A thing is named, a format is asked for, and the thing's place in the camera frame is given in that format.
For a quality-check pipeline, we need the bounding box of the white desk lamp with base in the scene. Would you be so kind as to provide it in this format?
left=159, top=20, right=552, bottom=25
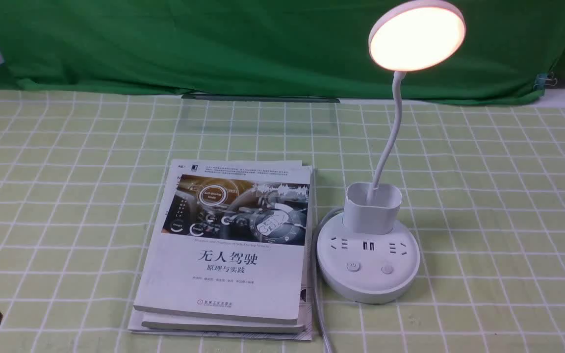
left=314, top=0, right=466, bottom=304

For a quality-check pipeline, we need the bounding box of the top white self-driving book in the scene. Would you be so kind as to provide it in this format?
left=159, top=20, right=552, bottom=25
left=133, top=158, right=312, bottom=325

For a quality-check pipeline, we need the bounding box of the clear acrylic sheet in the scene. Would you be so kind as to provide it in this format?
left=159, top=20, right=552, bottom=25
left=177, top=94, right=339, bottom=137

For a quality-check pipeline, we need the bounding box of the green backdrop cloth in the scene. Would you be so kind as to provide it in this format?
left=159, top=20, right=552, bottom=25
left=0, top=0, right=565, bottom=105

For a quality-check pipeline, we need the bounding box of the middle white book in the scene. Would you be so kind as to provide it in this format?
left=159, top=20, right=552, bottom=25
left=141, top=167, right=314, bottom=334

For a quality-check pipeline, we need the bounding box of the bottom thin white book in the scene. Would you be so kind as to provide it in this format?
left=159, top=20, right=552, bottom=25
left=128, top=167, right=315, bottom=341

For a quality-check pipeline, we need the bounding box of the green checkered tablecloth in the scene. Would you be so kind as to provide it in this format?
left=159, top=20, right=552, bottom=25
left=0, top=91, right=565, bottom=353

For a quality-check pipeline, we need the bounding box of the blue binder clip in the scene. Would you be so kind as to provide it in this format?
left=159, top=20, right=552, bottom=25
left=533, top=72, right=558, bottom=90

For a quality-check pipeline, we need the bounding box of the white lamp power cable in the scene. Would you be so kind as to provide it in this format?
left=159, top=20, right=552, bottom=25
left=310, top=207, right=346, bottom=353

